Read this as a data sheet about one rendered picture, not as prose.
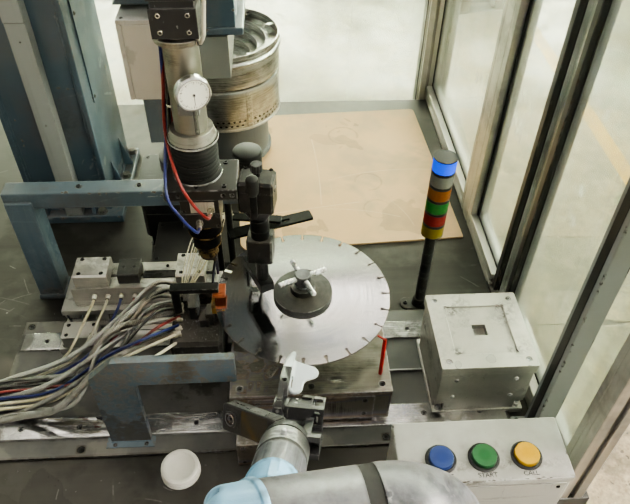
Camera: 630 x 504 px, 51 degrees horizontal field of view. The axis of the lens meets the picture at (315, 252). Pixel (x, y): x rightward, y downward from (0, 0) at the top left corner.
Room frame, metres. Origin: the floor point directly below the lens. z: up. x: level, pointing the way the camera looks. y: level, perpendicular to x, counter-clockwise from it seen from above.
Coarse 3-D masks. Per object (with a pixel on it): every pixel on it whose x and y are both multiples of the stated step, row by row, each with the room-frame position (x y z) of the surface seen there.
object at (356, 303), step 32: (288, 256) 0.93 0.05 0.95; (320, 256) 0.93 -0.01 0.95; (352, 256) 0.94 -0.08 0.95; (256, 288) 0.84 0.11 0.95; (352, 288) 0.85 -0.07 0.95; (384, 288) 0.85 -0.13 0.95; (224, 320) 0.76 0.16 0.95; (256, 320) 0.76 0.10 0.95; (288, 320) 0.77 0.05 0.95; (320, 320) 0.77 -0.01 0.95; (352, 320) 0.77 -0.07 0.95; (384, 320) 0.77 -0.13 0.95; (256, 352) 0.69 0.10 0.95; (288, 352) 0.69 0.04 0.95; (320, 352) 0.70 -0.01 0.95; (352, 352) 0.70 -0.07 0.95
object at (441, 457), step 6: (432, 450) 0.54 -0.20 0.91; (438, 450) 0.54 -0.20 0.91; (444, 450) 0.54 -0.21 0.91; (450, 450) 0.54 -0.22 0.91; (432, 456) 0.52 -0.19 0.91; (438, 456) 0.53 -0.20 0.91; (444, 456) 0.53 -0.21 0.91; (450, 456) 0.53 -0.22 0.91; (432, 462) 0.51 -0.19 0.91; (438, 462) 0.51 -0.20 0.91; (444, 462) 0.51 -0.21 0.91; (450, 462) 0.52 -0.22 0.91; (444, 468) 0.51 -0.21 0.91
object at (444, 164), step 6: (438, 150) 1.01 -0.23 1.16; (444, 150) 1.01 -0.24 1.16; (450, 150) 1.01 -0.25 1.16; (438, 156) 0.99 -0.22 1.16; (444, 156) 0.99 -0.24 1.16; (450, 156) 0.99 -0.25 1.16; (456, 156) 0.99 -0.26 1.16; (438, 162) 0.97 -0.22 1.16; (444, 162) 0.97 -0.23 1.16; (450, 162) 0.97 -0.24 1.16; (456, 162) 0.98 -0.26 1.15; (432, 168) 0.99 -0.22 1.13; (438, 168) 0.97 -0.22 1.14; (444, 168) 0.97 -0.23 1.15; (450, 168) 0.97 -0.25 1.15; (438, 174) 0.97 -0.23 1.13; (444, 174) 0.97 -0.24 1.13; (450, 174) 0.97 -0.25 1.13
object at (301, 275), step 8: (296, 264) 0.86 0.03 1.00; (296, 272) 0.84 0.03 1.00; (304, 272) 0.84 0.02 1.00; (312, 272) 0.84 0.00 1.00; (320, 272) 0.84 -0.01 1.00; (288, 280) 0.82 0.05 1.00; (296, 280) 0.82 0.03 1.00; (304, 280) 0.82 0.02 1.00; (304, 288) 0.82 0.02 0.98; (312, 288) 0.80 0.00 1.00
